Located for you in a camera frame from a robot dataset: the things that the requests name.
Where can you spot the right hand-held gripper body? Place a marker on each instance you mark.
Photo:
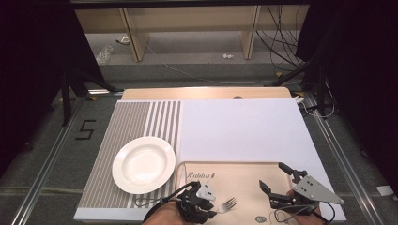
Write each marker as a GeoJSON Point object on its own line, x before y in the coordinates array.
{"type": "Point", "coordinates": [316, 191]}

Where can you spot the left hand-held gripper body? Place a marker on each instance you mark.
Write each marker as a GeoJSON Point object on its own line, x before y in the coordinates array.
{"type": "Point", "coordinates": [194, 201]}

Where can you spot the silver metal fork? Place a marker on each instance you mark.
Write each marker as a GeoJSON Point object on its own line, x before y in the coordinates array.
{"type": "Point", "coordinates": [230, 203]}

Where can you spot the beige plastic tray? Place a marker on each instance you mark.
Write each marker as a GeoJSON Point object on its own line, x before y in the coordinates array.
{"type": "Point", "coordinates": [237, 184]}

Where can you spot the person's right hand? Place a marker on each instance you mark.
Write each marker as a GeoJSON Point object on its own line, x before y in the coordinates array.
{"type": "Point", "coordinates": [308, 220]}

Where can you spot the person's left hand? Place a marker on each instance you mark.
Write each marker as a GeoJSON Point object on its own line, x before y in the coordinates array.
{"type": "Point", "coordinates": [164, 215]}

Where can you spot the white round plate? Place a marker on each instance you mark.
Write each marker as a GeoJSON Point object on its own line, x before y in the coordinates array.
{"type": "Point", "coordinates": [143, 164]}

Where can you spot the white tape piece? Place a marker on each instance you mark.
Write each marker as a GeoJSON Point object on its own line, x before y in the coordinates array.
{"type": "Point", "coordinates": [385, 190]}

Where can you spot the black metal stand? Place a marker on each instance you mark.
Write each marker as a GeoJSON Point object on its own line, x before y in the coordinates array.
{"type": "Point", "coordinates": [319, 90]}
{"type": "Point", "coordinates": [66, 93]}

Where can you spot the grey striped placemat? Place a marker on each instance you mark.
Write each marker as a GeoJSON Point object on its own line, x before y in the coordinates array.
{"type": "Point", "coordinates": [131, 118]}

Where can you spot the light wooden table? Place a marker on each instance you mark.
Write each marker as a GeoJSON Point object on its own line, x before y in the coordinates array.
{"type": "Point", "coordinates": [203, 93]}

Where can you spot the black curtain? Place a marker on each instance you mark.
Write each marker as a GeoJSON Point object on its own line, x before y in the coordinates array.
{"type": "Point", "coordinates": [31, 78]}
{"type": "Point", "coordinates": [359, 78]}

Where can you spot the small white plug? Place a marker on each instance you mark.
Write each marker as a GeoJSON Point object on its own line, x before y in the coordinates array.
{"type": "Point", "coordinates": [227, 56]}

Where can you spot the clear plastic bag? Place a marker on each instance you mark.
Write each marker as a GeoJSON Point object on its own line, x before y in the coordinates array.
{"type": "Point", "coordinates": [104, 54]}

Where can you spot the small grey floor object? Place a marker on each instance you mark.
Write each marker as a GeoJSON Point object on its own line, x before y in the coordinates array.
{"type": "Point", "coordinates": [123, 40]}

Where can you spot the light wooden shelf unit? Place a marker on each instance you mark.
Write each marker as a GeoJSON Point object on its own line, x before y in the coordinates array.
{"type": "Point", "coordinates": [187, 18]}

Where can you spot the aluminium floor rail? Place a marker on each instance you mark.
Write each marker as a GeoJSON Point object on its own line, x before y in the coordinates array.
{"type": "Point", "coordinates": [47, 162]}
{"type": "Point", "coordinates": [341, 162]}

